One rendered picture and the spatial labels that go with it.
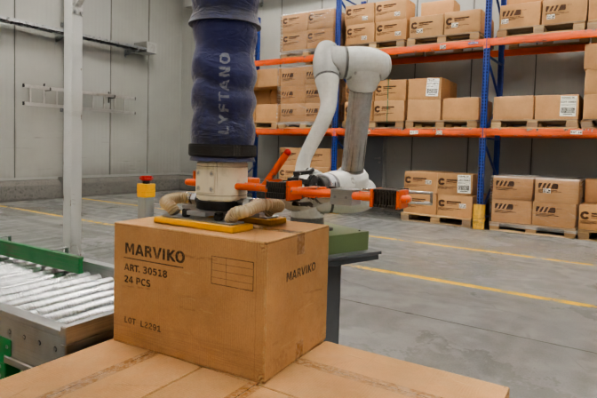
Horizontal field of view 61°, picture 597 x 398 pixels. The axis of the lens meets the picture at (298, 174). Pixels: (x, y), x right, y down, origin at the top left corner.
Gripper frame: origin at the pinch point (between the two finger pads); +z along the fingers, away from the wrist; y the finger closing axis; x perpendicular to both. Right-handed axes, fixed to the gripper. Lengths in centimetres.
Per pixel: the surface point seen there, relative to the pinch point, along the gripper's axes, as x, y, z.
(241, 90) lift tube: 17.1, -30.9, 2.9
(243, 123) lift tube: 16.5, -20.5, 2.0
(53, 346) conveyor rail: 68, 54, 34
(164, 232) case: 31.9, 14.3, 20.6
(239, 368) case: 3, 50, 19
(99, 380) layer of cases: 33, 53, 43
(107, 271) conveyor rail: 125, 51, -30
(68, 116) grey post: 347, -36, -157
